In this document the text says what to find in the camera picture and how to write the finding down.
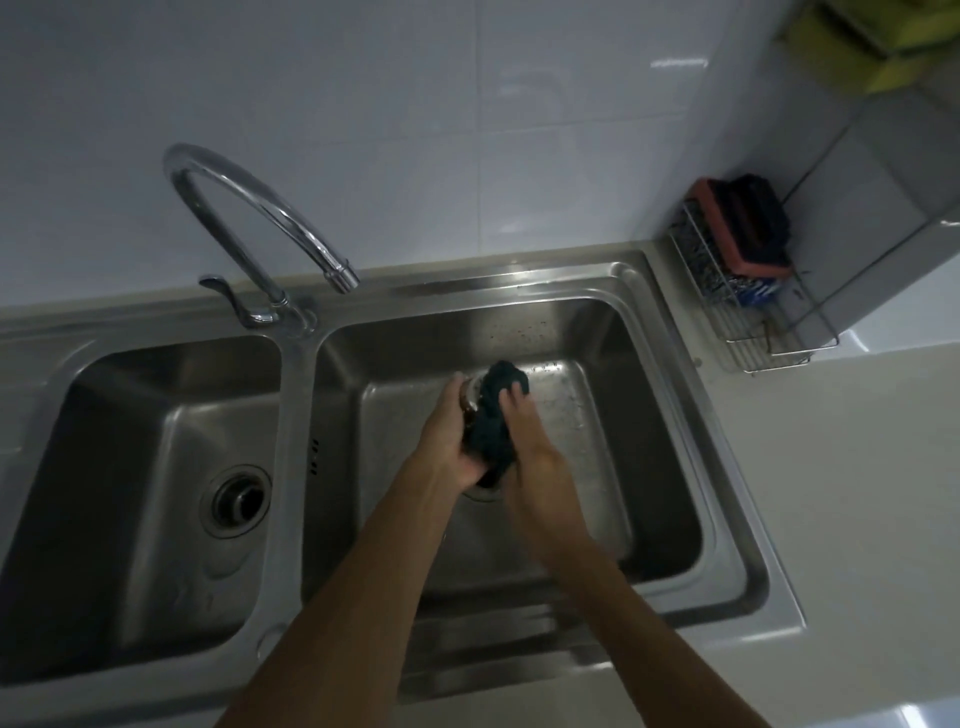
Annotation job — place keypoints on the person's left hand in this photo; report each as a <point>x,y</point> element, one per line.
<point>444,442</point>

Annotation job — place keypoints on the person's right hand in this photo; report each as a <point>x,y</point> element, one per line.
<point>536,469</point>

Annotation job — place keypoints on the person's left fingers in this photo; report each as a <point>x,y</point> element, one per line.
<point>456,397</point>

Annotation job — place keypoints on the person's right fingers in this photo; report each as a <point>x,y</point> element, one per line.
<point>516,405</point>

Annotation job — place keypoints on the dark green scouring cloth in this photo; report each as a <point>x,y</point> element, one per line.
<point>495,420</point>

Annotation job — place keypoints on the person's right forearm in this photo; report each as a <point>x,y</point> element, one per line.
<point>637,630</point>

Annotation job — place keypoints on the person's left forearm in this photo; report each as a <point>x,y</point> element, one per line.
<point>337,600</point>

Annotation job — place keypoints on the stainless steel double sink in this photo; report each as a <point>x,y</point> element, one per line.
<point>360,480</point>

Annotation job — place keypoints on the round sink drain strainer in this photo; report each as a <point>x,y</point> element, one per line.
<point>240,501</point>

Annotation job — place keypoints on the chrome gooseneck faucet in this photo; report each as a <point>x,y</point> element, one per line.
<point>255,225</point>

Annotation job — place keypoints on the blue white sponge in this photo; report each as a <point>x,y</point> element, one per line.
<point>757,289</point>

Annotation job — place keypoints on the black scouring pad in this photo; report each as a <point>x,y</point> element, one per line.
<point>761,210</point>

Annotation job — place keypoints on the yellow green cloth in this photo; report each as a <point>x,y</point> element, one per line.
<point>877,37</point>

